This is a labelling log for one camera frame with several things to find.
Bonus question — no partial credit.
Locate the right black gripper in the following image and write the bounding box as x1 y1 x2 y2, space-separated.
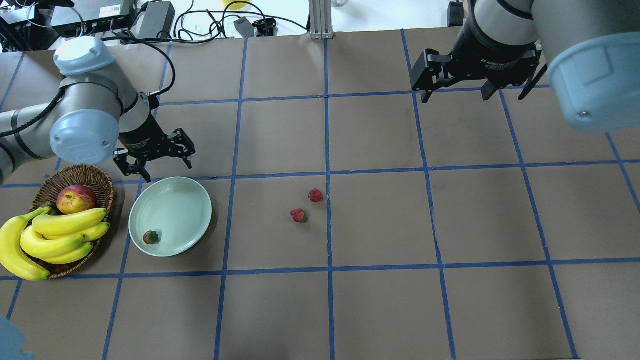
410 29 542 104

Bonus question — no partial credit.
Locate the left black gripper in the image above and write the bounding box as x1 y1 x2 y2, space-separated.
113 117 196 183

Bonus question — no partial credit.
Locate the red strawberry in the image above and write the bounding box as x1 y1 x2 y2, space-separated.
290 208 309 224
307 188 325 203
142 230 160 245

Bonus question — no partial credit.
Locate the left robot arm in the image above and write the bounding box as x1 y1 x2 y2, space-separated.
0 36 196 182

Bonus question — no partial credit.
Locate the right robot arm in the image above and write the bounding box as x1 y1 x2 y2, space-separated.
410 0 640 133

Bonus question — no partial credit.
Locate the light green plate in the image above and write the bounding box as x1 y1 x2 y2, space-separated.
128 177 213 258

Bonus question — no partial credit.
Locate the brown wicker basket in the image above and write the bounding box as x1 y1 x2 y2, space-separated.
27 164 115 280

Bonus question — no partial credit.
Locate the red yellow apple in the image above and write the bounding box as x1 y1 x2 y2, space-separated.
55 184 98 215

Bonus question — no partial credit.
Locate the black power adapter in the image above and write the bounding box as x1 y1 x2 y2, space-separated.
136 0 175 39

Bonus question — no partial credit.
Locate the yellow banana bunch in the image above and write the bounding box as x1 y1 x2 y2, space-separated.
0 207 110 281

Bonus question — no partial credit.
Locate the aluminium frame post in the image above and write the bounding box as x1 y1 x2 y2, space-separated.
308 0 335 40

